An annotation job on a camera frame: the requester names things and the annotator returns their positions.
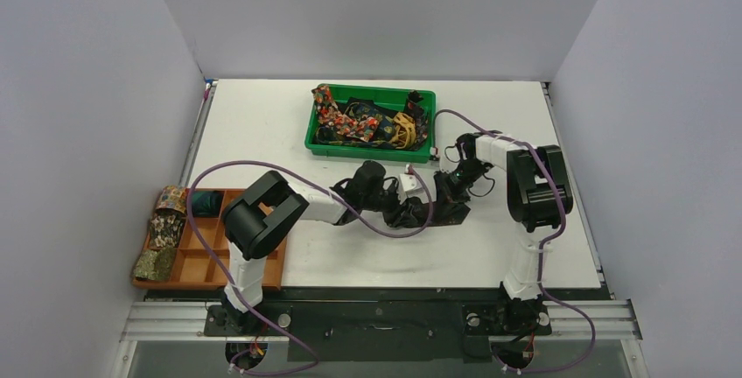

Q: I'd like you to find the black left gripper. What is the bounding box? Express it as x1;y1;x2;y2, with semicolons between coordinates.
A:
360;182;416;227

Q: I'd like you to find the dark brown blue-patterned tie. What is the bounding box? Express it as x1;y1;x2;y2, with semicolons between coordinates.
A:
401;197;471;228

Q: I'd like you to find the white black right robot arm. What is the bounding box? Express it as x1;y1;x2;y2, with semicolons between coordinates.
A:
434;132;573;333

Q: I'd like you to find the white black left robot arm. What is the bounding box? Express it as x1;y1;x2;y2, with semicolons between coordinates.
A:
221;160;434;334

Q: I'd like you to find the yellow patterned tie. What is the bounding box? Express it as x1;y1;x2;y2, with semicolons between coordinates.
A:
388;112;417;151

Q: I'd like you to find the dark navy patterned tie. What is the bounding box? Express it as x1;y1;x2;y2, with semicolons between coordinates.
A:
312;85;430;151

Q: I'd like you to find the red floral patterned tie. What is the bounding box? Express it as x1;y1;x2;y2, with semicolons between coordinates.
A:
311;84;382;143

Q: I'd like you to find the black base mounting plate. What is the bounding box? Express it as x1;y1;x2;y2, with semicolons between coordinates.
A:
204;287;552;362

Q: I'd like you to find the dark teal rolled tie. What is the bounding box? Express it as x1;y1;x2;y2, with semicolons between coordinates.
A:
191;190;224;218

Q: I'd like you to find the orange compartment tray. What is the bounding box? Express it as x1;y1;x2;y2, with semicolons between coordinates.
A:
130;188;290;292

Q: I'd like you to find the colourful rolled tie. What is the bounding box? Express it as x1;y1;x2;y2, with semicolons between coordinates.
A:
154;185;188;214

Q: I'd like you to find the brown floral rolled tie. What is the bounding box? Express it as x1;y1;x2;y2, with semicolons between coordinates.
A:
148;212;186;249

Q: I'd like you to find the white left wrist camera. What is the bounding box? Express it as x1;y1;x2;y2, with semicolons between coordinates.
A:
397;168;426;202

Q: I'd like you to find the aluminium frame rail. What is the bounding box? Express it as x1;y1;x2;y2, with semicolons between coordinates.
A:
121;300;642;342

